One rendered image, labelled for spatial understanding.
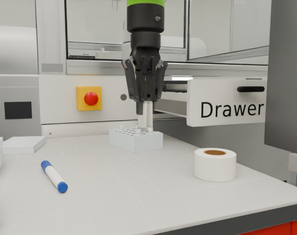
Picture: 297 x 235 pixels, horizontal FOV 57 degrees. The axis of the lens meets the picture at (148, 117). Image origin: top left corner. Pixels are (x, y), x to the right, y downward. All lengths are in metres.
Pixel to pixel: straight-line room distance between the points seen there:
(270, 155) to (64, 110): 0.85
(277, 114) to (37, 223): 0.58
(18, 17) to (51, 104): 3.31
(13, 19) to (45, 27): 3.25
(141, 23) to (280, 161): 0.89
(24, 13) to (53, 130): 3.34
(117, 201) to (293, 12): 0.56
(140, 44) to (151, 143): 0.24
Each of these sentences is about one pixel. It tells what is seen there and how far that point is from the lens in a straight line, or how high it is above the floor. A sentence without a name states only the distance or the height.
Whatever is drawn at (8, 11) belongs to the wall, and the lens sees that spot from 4.14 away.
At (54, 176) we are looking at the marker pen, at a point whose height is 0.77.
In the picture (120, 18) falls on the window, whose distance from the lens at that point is 0.93.
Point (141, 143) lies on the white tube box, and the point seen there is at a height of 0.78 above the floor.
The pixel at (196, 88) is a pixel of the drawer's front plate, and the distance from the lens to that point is 0.64.
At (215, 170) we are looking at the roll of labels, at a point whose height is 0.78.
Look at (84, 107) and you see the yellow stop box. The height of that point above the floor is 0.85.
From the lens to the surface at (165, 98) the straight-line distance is 0.80.
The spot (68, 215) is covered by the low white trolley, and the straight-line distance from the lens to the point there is 0.36.
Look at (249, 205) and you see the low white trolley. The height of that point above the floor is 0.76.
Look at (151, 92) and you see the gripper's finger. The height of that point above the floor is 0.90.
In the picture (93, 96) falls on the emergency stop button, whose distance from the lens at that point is 0.79.
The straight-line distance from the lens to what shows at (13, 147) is 0.69.
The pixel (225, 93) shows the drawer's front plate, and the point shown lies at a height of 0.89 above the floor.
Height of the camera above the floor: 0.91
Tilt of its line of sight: 7 degrees down
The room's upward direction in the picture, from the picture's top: straight up
